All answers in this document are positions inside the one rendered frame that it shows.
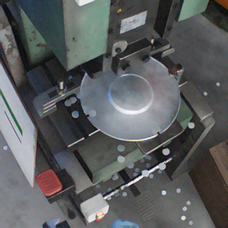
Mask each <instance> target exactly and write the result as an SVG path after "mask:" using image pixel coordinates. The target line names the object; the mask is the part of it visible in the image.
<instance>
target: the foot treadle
mask: <svg viewBox="0 0 228 228"><path fill-rule="evenodd" d="M118 173H119V175H120V176H121V178H122V179H123V181H124V182H126V181H128V180H130V177H129V176H128V175H127V172H126V171H125V170H124V169H122V170H121V171H119V172H118ZM128 188H129V189H130V191H131V192H132V194H134V197H135V198H133V199H131V200H130V203H131V204H132V206H133V208H134V209H135V210H136V212H137V213H138V215H139V217H140V218H141V220H142V221H146V220H148V219H150V218H151V217H153V216H155V215H156V214H158V213H159V212H161V210H162V209H161V207H160V206H159V205H158V203H157V201H156V200H155V199H154V197H153V196H152V194H151V192H150V191H145V192H144V193H140V191H139V190H138V188H137V187H136V185H135V184H134V183H133V184H132V185H131V186H128Z"/></svg>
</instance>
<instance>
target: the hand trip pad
mask: <svg viewBox="0 0 228 228"><path fill-rule="evenodd" d="M36 182H37V183H38V185H39V187H40V189H41V190H42V192H43V193H44V195H45V196H48V197H49V196H51V195H53V194H55V193H57V192H59V191H60V190H61V189H62V184H61V181H60V180H59V178H58V177H57V175H56V173H55V171H54V170H53V169H46V170H44V171H43V172H40V173H38V174H37V175H36Z"/></svg>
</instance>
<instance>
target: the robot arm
mask: <svg viewBox="0 0 228 228"><path fill-rule="evenodd" d="M58 222H59V219H58V218H56V219H54V220H51V221H48V222H46V221H45V222H44V223H43V224H42V227H43V228H71V227H70V225H69V224H68V222H67V221H66V220H64V221H62V222H61V223H58ZM57 223H58V224H57ZM111 228H139V227H138V225H137V224H136V223H134V222H132V221H128V220H121V219H116V220H114V221H113V223H112V227H111Z"/></svg>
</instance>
